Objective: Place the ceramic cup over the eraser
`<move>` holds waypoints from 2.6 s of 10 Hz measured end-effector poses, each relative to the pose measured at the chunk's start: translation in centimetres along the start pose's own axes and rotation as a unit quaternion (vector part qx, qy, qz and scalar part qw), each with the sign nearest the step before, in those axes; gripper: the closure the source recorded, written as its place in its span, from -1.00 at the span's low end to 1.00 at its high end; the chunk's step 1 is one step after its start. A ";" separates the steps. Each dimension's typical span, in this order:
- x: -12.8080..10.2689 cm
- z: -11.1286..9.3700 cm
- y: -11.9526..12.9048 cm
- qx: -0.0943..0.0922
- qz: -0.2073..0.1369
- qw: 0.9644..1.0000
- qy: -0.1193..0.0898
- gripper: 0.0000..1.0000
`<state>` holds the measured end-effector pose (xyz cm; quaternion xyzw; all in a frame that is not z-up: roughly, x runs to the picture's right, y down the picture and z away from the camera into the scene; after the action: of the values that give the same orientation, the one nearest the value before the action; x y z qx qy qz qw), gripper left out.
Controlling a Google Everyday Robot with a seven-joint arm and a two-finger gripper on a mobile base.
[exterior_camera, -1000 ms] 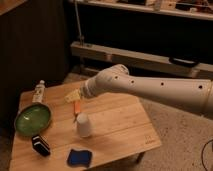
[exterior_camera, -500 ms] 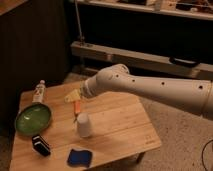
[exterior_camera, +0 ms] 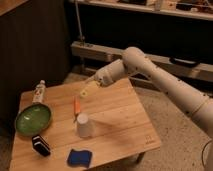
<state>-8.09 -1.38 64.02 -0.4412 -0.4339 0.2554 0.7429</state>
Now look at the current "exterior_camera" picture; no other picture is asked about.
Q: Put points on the black whiteboard eraser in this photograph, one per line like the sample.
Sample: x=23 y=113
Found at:
x=41 y=146

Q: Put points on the metal shelf rail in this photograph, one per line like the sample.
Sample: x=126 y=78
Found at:
x=202 y=71

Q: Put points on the orange screwdriver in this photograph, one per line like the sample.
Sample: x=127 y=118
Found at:
x=77 y=108

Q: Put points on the metal pole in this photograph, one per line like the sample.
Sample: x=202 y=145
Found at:
x=81 y=37

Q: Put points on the wooden table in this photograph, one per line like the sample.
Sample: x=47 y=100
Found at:
x=121 y=128

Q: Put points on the blue sponge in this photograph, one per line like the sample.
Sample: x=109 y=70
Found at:
x=79 y=158

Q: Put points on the green bowl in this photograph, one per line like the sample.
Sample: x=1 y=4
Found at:
x=33 y=119

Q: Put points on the white plastic bottle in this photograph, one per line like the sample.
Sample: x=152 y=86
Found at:
x=39 y=92

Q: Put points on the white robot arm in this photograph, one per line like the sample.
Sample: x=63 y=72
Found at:
x=195 y=104

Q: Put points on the black handle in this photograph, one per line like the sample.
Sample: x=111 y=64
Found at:
x=184 y=63

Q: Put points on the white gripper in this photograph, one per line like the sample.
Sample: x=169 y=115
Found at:
x=105 y=76

